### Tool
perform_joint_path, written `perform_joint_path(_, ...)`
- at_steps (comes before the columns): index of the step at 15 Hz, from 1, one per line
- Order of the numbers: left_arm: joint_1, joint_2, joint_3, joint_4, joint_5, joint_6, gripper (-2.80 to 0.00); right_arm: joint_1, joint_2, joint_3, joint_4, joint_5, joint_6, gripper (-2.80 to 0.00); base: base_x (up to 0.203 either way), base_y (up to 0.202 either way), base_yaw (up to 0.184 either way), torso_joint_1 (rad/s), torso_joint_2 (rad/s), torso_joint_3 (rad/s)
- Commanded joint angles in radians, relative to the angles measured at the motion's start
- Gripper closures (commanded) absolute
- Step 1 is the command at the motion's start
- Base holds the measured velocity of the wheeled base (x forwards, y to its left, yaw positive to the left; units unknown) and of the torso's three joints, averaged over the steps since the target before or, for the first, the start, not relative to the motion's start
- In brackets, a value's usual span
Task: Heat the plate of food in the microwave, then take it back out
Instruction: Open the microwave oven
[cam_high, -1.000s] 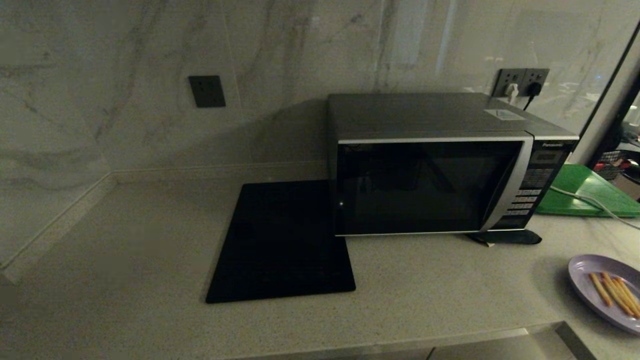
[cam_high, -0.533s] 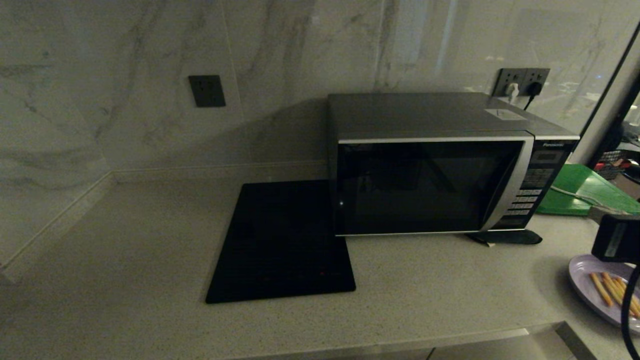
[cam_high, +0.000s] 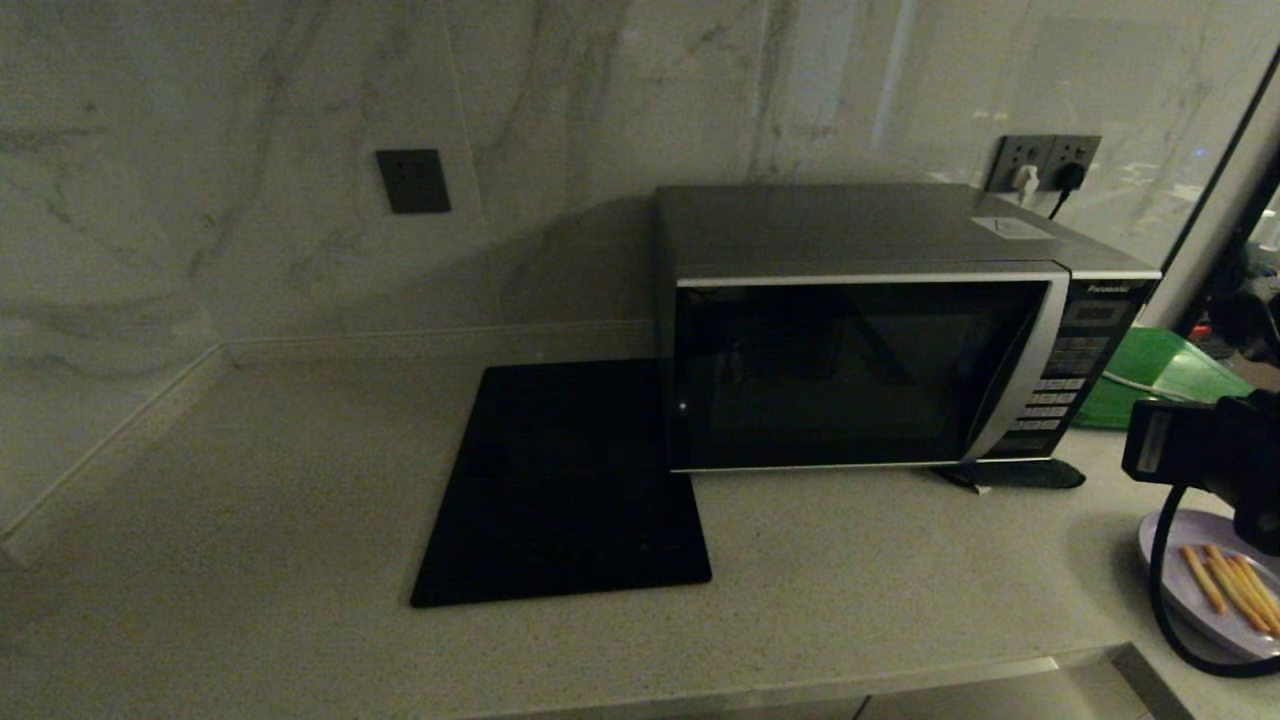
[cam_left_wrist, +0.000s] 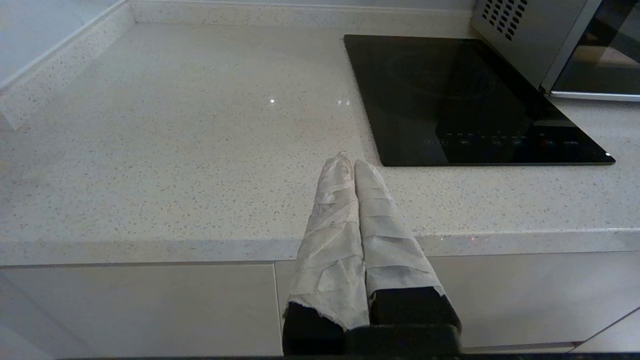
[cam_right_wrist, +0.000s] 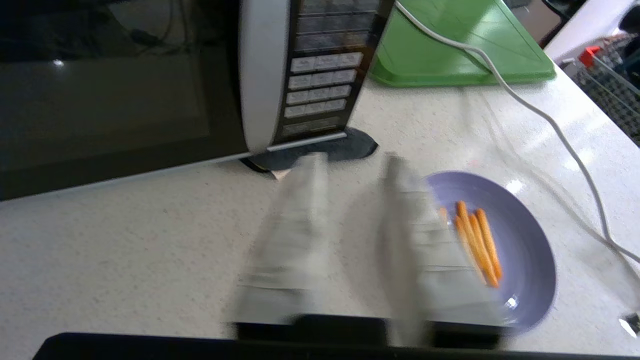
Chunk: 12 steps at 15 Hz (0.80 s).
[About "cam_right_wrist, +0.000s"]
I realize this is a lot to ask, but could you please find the metal wire basket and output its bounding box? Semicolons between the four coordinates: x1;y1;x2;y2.
560;34;640;147

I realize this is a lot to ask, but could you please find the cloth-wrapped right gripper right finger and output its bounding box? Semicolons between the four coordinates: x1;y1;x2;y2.
381;155;507;347

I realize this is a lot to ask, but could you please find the silver black microwave oven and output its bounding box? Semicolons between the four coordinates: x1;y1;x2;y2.
272;0;397;152

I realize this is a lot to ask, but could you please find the black glass microwave door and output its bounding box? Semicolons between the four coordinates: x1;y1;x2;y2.
0;0;292;202

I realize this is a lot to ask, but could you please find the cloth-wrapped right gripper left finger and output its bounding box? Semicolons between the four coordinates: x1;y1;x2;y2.
232;152;332;326

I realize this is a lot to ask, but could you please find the small red object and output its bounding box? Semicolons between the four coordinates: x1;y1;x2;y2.
578;45;601;69

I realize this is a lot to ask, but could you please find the white power cable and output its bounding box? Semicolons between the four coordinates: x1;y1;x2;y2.
395;0;640;267

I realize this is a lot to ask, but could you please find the purple round plate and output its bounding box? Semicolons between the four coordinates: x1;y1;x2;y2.
422;171;558;334

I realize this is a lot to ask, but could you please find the green plastic cutting board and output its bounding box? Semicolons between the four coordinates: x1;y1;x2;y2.
369;0;557;89

